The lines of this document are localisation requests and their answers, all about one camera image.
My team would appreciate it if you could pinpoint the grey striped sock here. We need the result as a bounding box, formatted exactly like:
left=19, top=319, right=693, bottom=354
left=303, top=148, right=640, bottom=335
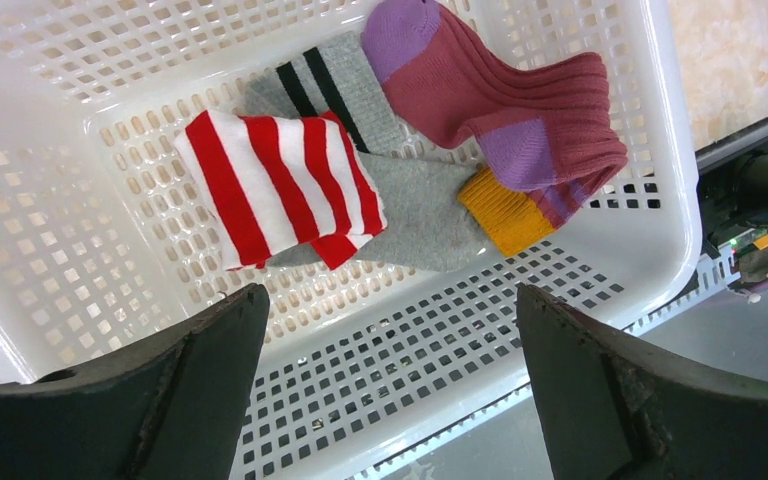
left=244, top=32, right=491, bottom=272

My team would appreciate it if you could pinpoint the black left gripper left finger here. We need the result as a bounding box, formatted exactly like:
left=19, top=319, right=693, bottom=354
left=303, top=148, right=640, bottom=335
left=0, top=284, right=270, bottom=479

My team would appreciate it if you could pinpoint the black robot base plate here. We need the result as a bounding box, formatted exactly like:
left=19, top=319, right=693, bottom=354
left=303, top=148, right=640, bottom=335
left=695, top=99, right=768, bottom=293

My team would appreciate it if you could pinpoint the maroon purple sock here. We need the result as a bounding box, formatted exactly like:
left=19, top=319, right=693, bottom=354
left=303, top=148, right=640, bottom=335
left=361, top=0, right=628, bottom=256

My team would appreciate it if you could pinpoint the red white striped sock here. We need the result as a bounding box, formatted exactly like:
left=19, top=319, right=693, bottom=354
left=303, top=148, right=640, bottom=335
left=174, top=110, right=388, bottom=270

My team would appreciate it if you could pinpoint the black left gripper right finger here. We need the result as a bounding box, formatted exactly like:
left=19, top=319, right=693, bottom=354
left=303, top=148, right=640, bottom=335
left=516, top=284, right=768, bottom=479

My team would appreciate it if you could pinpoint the white perforated plastic basket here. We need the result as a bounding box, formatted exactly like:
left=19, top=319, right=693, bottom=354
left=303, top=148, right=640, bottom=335
left=0, top=1, right=701, bottom=479

